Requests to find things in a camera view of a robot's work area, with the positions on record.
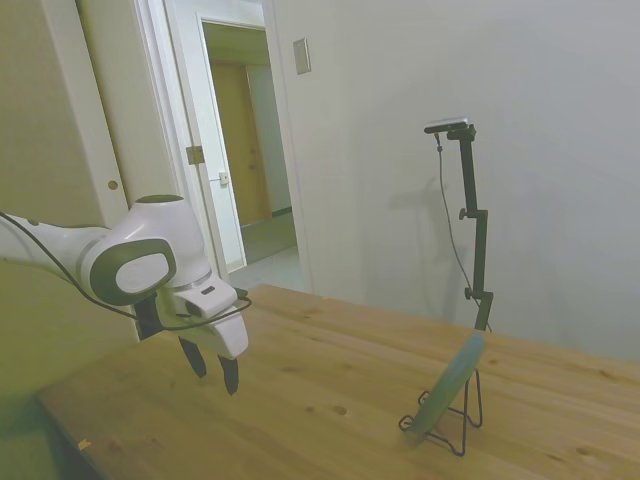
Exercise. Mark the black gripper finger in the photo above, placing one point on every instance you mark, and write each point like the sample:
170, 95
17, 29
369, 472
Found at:
196, 359
230, 375

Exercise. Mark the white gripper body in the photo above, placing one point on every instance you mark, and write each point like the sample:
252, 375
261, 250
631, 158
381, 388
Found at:
227, 332

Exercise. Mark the teal round plate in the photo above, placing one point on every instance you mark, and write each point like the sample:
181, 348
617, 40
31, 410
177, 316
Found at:
450, 380

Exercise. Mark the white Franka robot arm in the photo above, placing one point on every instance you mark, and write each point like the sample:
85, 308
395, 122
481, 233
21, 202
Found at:
140, 235

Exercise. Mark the brass door hinge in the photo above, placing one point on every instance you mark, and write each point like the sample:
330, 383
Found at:
194, 155

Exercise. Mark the brown wooden hallway door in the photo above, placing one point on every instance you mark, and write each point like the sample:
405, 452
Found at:
235, 140

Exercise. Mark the cream open door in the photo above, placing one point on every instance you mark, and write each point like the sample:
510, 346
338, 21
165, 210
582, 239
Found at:
135, 100

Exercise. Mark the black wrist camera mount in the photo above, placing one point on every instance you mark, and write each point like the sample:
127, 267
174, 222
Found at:
147, 320

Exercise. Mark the white door frame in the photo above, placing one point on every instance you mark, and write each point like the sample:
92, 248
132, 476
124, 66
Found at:
290, 175

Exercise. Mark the black camera stand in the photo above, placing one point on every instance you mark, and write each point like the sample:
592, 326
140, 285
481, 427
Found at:
480, 250

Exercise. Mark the beige wall switch plate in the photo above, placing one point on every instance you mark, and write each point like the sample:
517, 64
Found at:
301, 56

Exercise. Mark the grey exterior camera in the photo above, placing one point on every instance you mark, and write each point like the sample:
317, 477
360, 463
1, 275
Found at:
447, 124

